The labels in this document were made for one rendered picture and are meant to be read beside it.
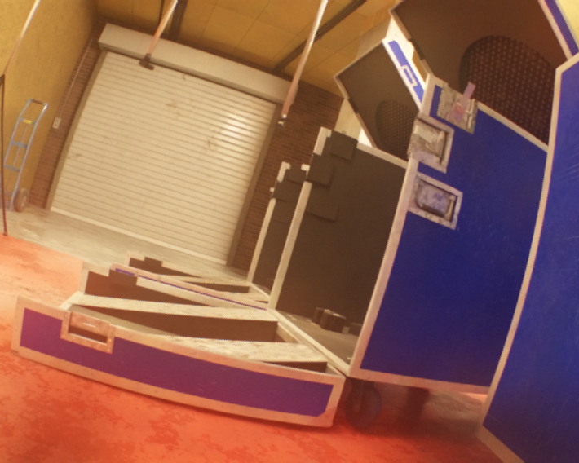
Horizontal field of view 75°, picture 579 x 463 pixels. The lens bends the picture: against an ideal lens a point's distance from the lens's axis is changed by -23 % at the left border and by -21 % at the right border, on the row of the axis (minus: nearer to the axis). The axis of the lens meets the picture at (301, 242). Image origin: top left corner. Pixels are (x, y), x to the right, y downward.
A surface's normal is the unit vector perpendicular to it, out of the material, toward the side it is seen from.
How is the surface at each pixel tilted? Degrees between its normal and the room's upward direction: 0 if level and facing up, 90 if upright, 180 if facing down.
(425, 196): 90
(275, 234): 90
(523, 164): 90
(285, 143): 90
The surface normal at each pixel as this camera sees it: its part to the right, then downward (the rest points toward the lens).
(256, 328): 0.29, 0.05
